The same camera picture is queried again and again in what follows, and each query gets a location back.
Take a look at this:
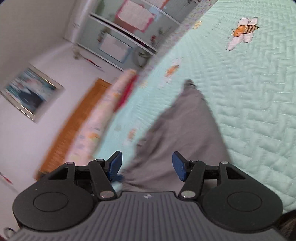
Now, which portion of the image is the wall hanging ornament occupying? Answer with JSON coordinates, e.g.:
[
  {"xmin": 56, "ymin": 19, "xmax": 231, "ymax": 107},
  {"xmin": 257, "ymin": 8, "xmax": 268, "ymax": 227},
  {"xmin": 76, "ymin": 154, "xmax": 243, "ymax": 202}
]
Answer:
[{"xmin": 72, "ymin": 45, "xmax": 102, "ymax": 69}]

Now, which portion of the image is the quilted bee-print bedspread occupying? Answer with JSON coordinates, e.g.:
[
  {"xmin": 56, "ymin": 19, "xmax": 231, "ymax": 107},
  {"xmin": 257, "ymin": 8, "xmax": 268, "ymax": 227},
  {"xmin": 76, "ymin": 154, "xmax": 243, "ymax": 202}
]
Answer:
[{"xmin": 92, "ymin": 0, "xmax": 296, "ymax": 216}]

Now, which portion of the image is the sliding-door wardrobe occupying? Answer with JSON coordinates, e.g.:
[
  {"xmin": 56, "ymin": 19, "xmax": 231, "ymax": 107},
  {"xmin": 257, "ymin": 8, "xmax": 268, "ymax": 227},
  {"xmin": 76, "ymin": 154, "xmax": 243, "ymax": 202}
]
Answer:
[{"xmin": 65, "ymin": 0, "xmax": 215, "ymax": 72}]

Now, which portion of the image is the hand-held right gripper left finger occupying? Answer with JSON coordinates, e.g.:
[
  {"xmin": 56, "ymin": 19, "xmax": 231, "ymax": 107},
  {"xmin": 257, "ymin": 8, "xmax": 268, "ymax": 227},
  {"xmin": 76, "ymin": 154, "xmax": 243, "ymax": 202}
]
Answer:
[{"xmin": 46, "ymin": 151, "xmax": 123, "ymax": 201}]

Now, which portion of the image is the framed photo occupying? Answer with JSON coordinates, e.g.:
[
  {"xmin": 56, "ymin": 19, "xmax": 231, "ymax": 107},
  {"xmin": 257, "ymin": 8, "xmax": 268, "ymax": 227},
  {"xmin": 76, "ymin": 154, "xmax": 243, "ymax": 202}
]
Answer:
[{"xmin": 0, "ymin": 66, "xmax": 65, "ymax": 123}]

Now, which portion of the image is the rolled floral quilt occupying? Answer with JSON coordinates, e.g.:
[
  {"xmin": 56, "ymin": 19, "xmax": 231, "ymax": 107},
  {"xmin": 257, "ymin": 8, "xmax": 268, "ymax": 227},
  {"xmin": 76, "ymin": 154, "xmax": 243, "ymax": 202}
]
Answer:
[{"xmin": 72, "ymin": 68, "xmax": 137, "ymax": 160}]

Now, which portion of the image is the pink-framed poster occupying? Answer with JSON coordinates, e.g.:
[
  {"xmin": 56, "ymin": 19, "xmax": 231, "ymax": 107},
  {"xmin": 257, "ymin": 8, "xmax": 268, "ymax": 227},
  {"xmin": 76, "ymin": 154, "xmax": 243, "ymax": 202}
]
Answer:
[{"xmin": 116, "ymin": 0, "xmax": 155, "ymax": 33}]

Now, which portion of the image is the red blanket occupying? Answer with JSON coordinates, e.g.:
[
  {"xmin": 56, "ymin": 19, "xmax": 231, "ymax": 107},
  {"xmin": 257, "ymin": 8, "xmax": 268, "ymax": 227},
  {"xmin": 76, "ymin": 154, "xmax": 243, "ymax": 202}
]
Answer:
[{"xmin": 113, "ymin": 74, "xmax": 139, "ymax": 112}]

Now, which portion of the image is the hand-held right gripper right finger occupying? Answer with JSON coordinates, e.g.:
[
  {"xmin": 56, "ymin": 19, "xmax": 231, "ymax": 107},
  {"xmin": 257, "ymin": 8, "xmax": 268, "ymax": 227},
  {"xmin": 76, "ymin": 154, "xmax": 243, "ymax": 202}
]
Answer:
[{"xmin": 172, "ymin": 151, "xmax": 247, "ymax": 201}]

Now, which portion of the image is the wooden headboard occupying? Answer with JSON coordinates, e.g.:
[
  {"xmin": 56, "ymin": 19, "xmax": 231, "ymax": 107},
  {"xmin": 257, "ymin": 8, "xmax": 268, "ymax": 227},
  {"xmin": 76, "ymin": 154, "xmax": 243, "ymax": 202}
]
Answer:
[{"xmin": 35, "ymin": 78, "xmax": 111, "ymax": 181}]

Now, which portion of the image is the grey shirt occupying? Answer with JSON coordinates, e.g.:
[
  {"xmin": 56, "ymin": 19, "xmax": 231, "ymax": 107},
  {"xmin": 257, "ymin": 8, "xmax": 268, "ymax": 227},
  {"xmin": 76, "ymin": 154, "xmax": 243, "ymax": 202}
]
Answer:
[{"xmin": 120, "ymin": 79, "xmax": 234, "ymax": 193}]

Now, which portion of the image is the blue-framed poster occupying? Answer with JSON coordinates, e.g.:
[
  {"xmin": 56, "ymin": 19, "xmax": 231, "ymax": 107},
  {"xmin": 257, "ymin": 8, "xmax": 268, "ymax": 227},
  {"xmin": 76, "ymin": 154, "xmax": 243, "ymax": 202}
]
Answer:
[{"xmin": 99, "ymin": 32, "xmax": 132, "ymax": 64}]

